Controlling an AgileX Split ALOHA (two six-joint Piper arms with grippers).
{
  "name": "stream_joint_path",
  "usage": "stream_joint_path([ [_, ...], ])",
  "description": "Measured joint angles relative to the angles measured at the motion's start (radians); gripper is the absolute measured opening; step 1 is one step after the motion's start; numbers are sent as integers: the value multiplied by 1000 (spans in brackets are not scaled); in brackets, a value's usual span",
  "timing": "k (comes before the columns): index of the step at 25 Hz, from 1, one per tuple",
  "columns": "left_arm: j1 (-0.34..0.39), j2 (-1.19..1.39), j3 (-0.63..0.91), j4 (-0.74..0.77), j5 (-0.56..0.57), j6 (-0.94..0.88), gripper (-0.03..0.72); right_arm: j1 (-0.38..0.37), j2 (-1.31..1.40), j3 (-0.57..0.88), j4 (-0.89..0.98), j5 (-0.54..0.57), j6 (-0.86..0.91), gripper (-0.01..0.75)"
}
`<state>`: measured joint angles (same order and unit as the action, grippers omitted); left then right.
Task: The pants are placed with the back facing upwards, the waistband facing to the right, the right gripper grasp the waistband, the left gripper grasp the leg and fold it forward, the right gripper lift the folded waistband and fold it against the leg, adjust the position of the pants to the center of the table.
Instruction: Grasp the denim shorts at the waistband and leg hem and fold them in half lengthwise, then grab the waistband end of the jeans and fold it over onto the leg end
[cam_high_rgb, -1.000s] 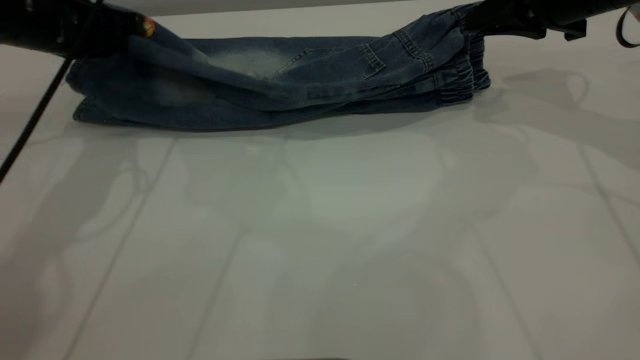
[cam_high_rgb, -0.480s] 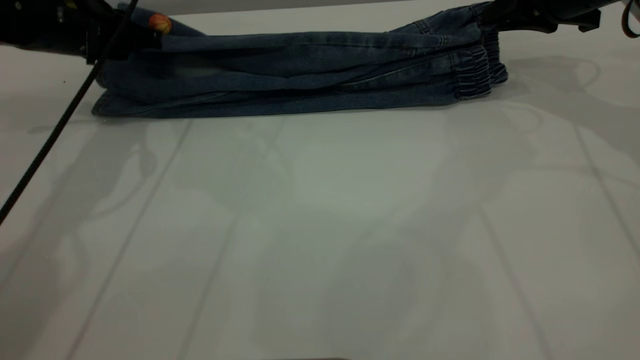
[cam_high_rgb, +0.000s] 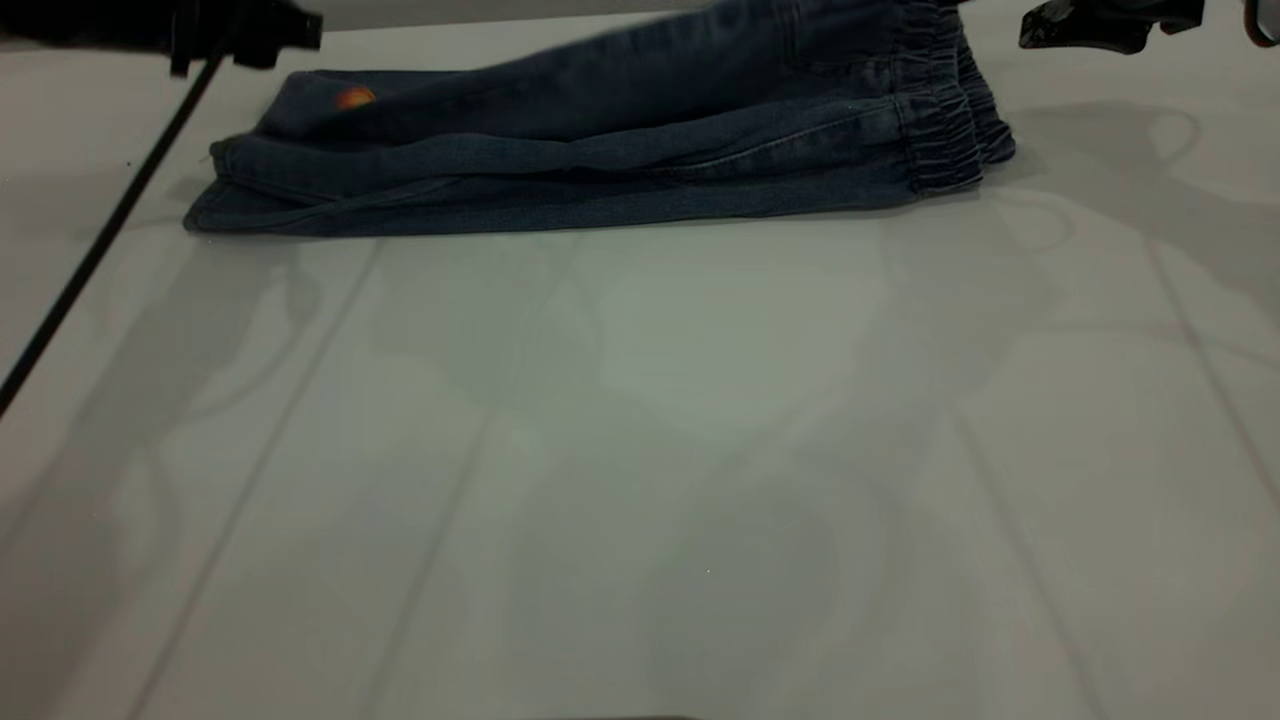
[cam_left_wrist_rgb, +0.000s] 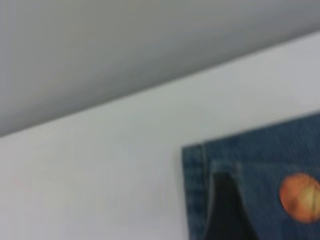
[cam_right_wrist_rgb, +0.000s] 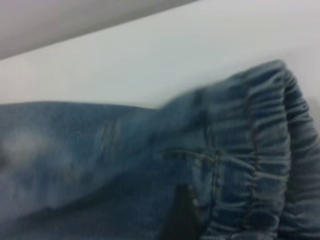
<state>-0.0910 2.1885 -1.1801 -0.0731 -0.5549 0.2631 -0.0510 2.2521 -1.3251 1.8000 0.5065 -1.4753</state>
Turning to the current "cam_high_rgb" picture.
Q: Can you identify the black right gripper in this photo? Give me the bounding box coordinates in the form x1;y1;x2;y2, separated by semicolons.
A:
1018;0;1207;55

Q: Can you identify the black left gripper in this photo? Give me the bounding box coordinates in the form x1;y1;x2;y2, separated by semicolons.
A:
165;0;324;77

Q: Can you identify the blue denim jeans basketball print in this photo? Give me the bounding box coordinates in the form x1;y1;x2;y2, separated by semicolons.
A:
183;0;1018;239

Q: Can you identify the long black cable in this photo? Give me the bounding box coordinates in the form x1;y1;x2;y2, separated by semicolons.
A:
0;45;226;416

